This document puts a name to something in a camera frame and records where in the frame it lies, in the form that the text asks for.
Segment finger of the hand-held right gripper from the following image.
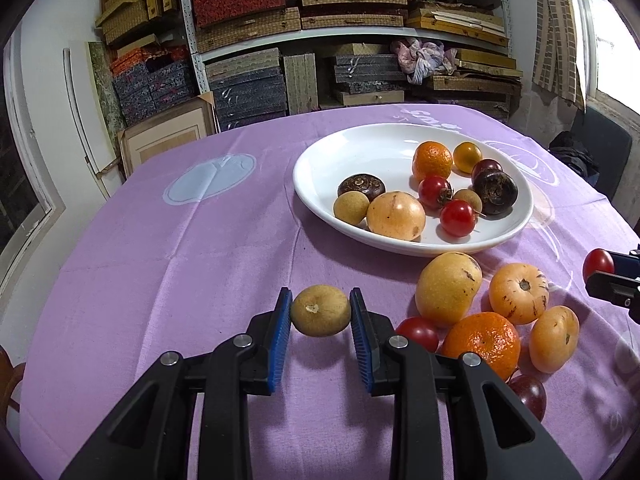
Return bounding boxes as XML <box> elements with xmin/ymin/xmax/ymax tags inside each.
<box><xmin>611</xmin><ymin>246</ymin><xmax>640</xmax><ymax>277</ymax></box>
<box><xmin>585</xmin><ymin>270</ymin><xmax>640</xmax><ymax>323</ymax></box>

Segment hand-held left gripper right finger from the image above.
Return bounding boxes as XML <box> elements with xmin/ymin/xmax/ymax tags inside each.
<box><xmin>349</xmin><ymin>287</ymin><xmax>583</xmax><ymax>480</ymax></box>

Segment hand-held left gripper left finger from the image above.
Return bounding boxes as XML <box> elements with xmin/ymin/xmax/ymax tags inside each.
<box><xmin>60</xmin><ymin>287</ymin><xmax>294</xmax><ymax>480</ymax></box>

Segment red cherry tomato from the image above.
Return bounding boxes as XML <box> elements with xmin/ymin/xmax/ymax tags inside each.
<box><xmin>439</xmin><ymin>199</ymin><xmax>477</xmax><ymax>237</ymax></box>
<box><xmin>395</xmin><ymin>316</ymin><xmax>440</xmax><ymax>353</ymax></box>
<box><xmin>418</xmin><ymin>175</ymin><xmax>453</xmax><ymax>210</ymax></box>
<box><xmin>582</xmin><ymin>248</ymin><xmax>616</xmax><ymax>283</ymax></box>

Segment tan longan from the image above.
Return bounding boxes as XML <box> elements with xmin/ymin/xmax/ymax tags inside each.
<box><xmin>290</xmin><ymin>284</ymin><xmax>352</xmax><ymax>337</ymax></box>
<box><xmin>333</xmin><ymin>192</ymin><xmax>371</xmax><ymax>224</ymax></box>
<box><xmin>451</xmin><ymin>188</ymin><xmax>484</xmax><ymax>213</ymax></box>

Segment pale orange pepino melon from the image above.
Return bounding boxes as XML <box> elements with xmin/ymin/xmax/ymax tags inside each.
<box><xmin>529</xmin><ymin>305</ymin><xmax>580</xmax><ymax>374</ymax></box>
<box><xmin>366</xmin><ymin>191</ymin><xmax>427</xmax><ymax>242</ymax></box>

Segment striped pepino melon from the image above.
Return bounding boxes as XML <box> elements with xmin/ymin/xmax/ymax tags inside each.
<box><xmin>488</xmin><ymin>263</ymin><xmax>550</xmax><ymax>325</ymax></box>

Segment yellow mango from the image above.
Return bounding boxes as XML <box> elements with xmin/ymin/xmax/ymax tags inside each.
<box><xmin>415</xmin><ymin>252</ymin><xmax>483</xmax><ymax>327</ymax></box>

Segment orange mandarin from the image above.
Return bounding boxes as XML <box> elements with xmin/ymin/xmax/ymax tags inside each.
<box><xmin>412</xmin><ymin>141</ymin><xmax>454</xmax><ymax>184</ymax></box>
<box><xmin>442</xmin><ymin>311</ymin><xmax>521</xmax><ymax>383</ymax></box>

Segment dark purple mangosteen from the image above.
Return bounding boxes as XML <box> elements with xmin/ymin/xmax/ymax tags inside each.
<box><xmin>472</xmin><ymin>170</ymin><xmax>519</xmax><ymax>217</ymax></box>

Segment small dark water chestnut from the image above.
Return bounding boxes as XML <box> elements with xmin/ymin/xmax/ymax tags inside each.
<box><xmin>337</xmin><ymin>174</ymin><xmax>386</xmax><ymax>200</ymax></box>

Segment white plate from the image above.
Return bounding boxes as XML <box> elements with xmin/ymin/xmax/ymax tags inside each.
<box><xmin>292</xmin><ymin>123</ymin><xmax>535</xmax><ymax>257</ymax></box>

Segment yellow orange cherry tomato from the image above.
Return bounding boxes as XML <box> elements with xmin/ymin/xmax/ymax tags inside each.
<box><xmin>453</xmin><ymin>142</ymin><xmax>484</xmax><ymax>175</ymax></box>

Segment purple printed tablecloth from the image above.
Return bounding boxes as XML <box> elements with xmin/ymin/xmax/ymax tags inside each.
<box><xmin>17</xmin><ymin>102</ymin><xmax>640</xmax><ymax>480</ymax></box>

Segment dark chair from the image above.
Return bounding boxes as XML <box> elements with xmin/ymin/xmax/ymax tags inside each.
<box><xmin>570</xmin><ymin>107</ymin><xmax>633</xmax><ymax>201</ymax></box>

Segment black cloth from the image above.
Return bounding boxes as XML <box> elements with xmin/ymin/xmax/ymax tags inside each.
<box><xmin>547</xmin><ymin>130</ymin><xmax>601</xmax><ymax>186</ymax></box>

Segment white framed window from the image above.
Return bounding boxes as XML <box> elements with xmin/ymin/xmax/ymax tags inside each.
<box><xmin>570</xmin><ymin>0</ymin><xmax>640</xmax><ymax>126</ymax></box>
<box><xmin>0</xmin><ymin>30</ymin><xmax>66</xmax><ymax>286</ymax></box>

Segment stack of worn woven boxes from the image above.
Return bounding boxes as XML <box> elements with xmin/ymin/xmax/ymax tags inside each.
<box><xmin>412</xmin><ymin>72</ymin><xmax>523</xmax><ymax>123</ymax></box>

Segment hanging woven mats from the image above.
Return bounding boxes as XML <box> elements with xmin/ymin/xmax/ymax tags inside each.
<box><xmin>531</xmin><ymin>0</ymin><xmax>587</xmax><ymax>111</ymax></box>

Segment framed wooden panel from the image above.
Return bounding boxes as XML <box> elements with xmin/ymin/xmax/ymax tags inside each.
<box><xmin>117</xmin><ymin>92</ymin><xmax>218</xmax><ymax>181</ymax></box>

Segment light wooden drawer box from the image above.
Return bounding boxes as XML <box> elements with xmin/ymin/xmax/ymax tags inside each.
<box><xmin>334</xmin><ymin>89</ymin><xmax>406</xmax><ymax>107</ymax></box>

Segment stack of dark grey boxes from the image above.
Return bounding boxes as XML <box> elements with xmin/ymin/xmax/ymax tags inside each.
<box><xmin>332</xmin><ymin>54</ymin><xmax>408</xmax><ymax>95</ymax></box>
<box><xmin>205</xmin><ymin>48</ymin><xmax>290</xmax><ymax>132</ymax></box>

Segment upright grey wooden boxes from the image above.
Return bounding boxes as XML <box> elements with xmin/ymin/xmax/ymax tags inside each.
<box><xmin>283</xmin><ymin>52</ymin><xmax>319</xmax><ymax>115</ymax></box>

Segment brown wooden chair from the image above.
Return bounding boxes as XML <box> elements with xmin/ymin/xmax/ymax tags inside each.
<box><xmin>0</xmin><ymin>345</ymin><xmax>26</xmax><ymax>416</ymax></box>

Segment stack of blue patterned boxes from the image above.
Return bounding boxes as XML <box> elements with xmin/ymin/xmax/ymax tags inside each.
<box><xmin>109</xmin><ymin>45</ymin><xmax>197</xmax><ymax>126</ymax></box>

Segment pink crumpled cloth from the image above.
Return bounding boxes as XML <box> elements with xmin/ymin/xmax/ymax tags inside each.
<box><xmin>391</xmin><ymin>37</ymin><xmax>458</xmax><ymax>85</ymax></box>

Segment stack of yellow wooden boxes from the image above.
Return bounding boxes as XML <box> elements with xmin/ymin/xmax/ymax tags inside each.
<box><xmin>405</xmin><ymin>0</ymin><xmax>525</xmax><ymax>81</ymax></box>

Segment white board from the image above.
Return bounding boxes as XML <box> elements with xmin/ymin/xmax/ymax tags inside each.
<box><xmin>62</xmin><ymin>42</ymin><xmax>126</xmax><ymax>196</ymax></box>

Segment white metal shelf rack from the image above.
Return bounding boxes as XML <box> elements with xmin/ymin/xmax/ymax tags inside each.
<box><xmin>177</xmin><ymin>0</ymin><xmax>511</xmax><ymax>133</ymax></box>

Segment green marbled panel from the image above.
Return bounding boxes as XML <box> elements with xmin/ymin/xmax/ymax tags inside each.
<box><xmin>87</xmin><ymin>41</ymin><xmax>128</xmax><ymax>133</ymax></box>

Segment stack of brown woven boxes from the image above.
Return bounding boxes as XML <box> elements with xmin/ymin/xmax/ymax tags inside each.
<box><xmin>194</xmin><ymin>0</ymin><xmax>433</xmax><ymax>55</ymax></box>

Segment large red patterned box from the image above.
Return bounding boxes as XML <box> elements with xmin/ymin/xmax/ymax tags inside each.
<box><xmin>191</xmin><ymin>0</ymin><xmax>286</xmax><ymax>28</ymax></box>

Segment stack of yellow woven boxes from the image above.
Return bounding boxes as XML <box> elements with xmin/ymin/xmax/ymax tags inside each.
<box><xmin>95</xmin><ymin>0</ymin><xmax>180</xmax><ymax>47</ymax></box>

